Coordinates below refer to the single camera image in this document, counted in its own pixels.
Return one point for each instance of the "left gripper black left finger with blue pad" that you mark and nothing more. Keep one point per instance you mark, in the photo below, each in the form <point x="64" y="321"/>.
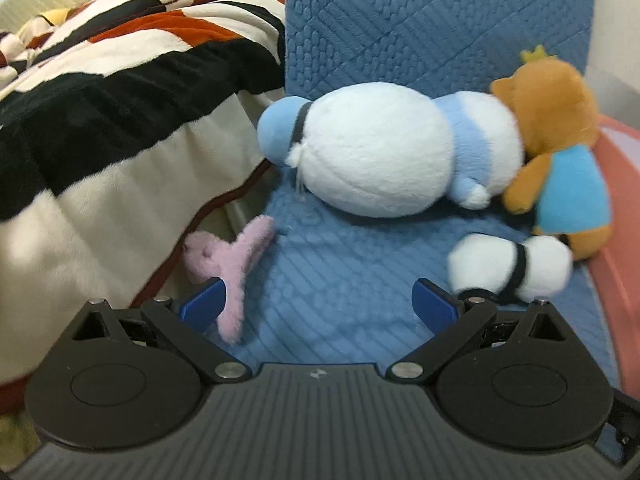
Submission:
<point x="162" y="342"/>

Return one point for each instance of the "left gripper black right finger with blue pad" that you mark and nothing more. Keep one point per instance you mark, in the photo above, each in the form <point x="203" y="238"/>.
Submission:
<point x="475" y="341"/>

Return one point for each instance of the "pink fuzzy plush toy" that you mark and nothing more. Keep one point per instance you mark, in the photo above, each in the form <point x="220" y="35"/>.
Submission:
<point x="206" y="255"/>

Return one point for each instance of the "white black panda plush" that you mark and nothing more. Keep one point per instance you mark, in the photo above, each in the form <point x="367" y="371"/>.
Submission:
<point x="505" y="272"/>

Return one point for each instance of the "pink storage box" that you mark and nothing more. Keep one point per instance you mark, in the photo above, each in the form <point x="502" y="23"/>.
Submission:
<point x="615" y="269"/>

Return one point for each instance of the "brown bear plush blue shirt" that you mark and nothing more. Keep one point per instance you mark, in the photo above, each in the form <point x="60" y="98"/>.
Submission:
<point x="561" y="181"/>

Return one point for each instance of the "white blue plush doll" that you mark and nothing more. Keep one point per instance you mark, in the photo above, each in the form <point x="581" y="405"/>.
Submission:
<point x="382" y="150"/>

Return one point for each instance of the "striped fleece blanket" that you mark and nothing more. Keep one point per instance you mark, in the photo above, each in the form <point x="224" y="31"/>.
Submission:
<point x="120" y="133"/>

